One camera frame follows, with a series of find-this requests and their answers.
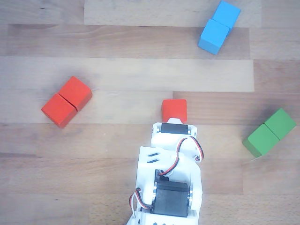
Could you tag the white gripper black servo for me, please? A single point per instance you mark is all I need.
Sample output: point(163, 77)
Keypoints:
point(174, 129)

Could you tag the blue wooden cube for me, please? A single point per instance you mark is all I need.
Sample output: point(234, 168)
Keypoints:
point(226, 14)
point(214, 35)

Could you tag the white robot arm with base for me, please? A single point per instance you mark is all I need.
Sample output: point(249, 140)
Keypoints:
point(145, 173)

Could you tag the red wooden cube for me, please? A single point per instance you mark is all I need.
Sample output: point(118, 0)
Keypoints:
point(174, 109)
point(58, 109)
point(75, 91)

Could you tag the green wooden cube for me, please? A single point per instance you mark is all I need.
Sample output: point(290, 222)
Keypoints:
point(261, 140)
point(280, 123)

